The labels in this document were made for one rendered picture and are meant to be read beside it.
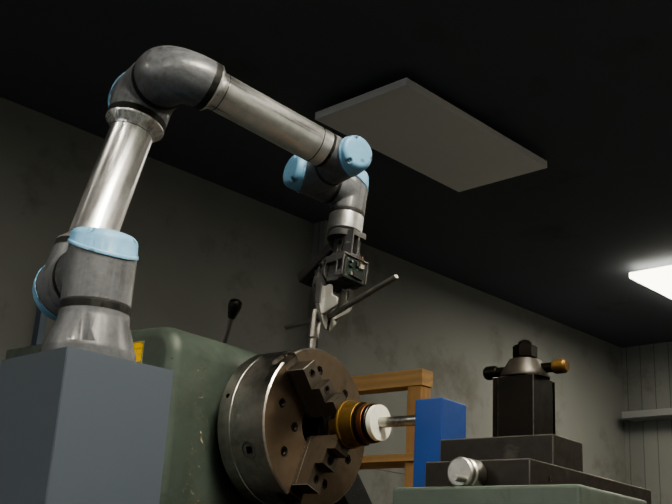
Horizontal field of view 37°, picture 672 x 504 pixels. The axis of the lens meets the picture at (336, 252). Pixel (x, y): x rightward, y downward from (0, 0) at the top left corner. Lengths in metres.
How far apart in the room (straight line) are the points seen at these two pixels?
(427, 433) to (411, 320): 5.60
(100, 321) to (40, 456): 0.24
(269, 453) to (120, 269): 0.48
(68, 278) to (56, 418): 0.26
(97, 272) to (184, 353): 0.38
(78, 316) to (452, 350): 6.24
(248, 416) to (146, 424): 0.36
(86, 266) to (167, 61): 0.44
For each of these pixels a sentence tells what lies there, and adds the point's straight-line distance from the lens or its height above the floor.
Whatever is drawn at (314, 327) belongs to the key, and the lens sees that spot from 2.10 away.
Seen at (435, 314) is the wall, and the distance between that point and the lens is 7.64.
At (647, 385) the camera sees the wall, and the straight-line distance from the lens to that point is 9.84.
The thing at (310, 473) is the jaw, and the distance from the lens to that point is 1.94.
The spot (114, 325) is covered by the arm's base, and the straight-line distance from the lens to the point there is 1.65.
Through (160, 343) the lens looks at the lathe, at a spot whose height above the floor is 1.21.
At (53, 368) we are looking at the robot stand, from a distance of 1.58.
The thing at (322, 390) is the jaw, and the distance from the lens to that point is 1.95.
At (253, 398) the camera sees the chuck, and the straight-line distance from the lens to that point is 1.94.
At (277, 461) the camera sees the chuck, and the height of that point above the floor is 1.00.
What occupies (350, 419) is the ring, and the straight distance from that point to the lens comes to 1.92.
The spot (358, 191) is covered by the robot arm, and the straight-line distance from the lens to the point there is 2.16.
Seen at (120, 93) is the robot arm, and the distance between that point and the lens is 1.98.
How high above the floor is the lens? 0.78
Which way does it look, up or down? 18 degrees up
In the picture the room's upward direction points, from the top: 3 degrees clockwise
